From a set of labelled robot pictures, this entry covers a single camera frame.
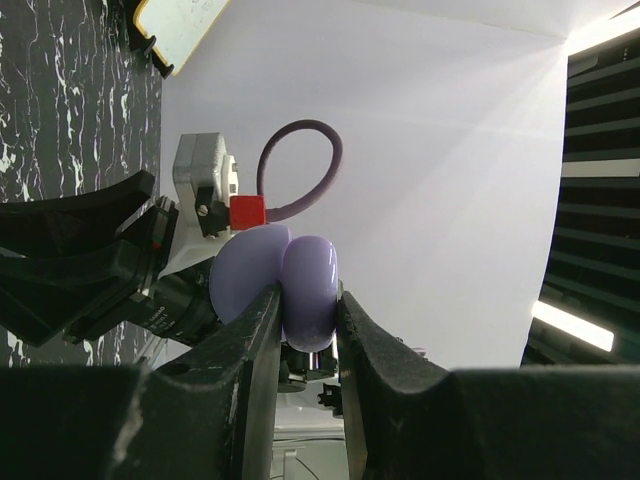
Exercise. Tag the purple earbud charging case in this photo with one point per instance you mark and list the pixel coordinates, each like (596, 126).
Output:
(306, 268)

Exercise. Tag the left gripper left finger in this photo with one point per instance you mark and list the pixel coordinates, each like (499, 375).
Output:
(208, 414)

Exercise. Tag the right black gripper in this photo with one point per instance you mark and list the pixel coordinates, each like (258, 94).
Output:
(153, 272)

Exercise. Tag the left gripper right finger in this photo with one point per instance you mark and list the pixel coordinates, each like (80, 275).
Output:
(407, 418)

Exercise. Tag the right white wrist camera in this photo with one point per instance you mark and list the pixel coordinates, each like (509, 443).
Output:
(205, 205)

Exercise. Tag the white board yellow frame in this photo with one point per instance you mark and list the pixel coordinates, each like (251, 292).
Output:
(170, 31)

